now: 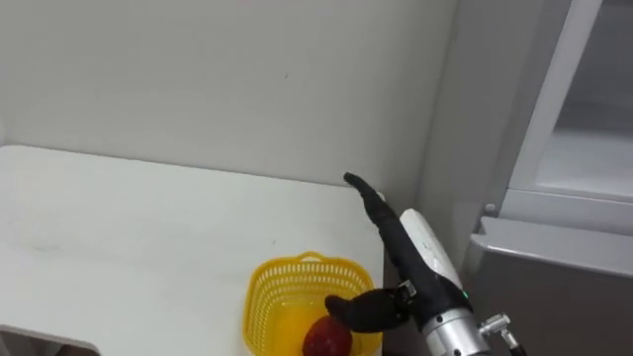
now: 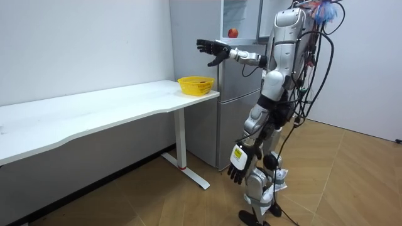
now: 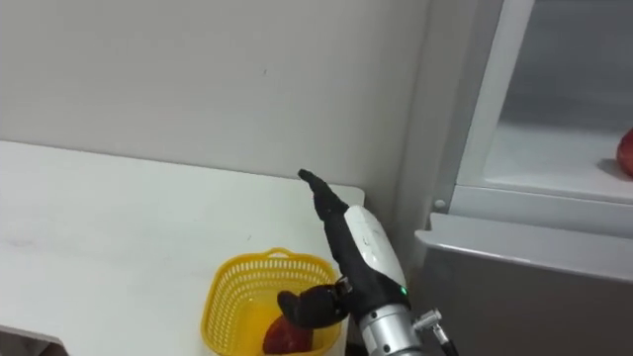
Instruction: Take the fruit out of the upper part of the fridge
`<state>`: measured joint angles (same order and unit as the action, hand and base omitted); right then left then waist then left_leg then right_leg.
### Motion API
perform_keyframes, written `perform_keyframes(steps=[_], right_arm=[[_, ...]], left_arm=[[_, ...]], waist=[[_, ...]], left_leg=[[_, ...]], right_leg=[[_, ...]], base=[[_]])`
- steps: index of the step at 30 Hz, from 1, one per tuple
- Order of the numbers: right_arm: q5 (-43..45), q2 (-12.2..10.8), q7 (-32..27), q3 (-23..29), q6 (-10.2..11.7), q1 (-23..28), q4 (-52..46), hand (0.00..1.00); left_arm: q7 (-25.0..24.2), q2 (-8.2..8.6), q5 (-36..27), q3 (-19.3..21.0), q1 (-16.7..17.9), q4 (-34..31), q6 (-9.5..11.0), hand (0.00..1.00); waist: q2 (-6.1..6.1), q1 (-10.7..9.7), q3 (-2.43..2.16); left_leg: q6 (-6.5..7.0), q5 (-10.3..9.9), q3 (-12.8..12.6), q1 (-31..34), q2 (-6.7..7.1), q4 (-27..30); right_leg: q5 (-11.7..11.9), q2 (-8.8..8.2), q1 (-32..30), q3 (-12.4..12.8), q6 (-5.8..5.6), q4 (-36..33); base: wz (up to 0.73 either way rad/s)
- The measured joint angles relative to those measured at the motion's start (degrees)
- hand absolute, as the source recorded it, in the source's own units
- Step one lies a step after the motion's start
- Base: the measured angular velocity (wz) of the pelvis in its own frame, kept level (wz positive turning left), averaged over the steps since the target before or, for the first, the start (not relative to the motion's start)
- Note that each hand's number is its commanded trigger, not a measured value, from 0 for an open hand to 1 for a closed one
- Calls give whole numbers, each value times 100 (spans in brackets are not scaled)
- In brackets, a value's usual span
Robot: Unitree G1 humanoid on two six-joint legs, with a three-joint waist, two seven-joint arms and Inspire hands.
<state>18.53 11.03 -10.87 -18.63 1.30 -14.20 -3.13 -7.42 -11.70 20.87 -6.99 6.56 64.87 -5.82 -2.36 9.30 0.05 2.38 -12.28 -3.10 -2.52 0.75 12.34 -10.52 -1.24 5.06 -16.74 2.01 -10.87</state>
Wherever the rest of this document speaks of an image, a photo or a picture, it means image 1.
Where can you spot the red strawberry soft toy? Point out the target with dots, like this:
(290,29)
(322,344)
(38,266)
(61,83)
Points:
(326,338)

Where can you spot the grey fridge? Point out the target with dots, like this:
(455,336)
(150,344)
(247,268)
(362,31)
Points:
(549,296)

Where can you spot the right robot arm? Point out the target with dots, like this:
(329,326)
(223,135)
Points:
(452,336)

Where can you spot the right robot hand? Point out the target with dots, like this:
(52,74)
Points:
(410,267)

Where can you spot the yellow plastic basket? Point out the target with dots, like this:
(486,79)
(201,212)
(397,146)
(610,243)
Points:
(292,301)

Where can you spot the white desk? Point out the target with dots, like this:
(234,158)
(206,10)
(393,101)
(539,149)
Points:
(148,237)

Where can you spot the open fridge door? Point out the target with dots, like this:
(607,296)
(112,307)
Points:
(573,123)

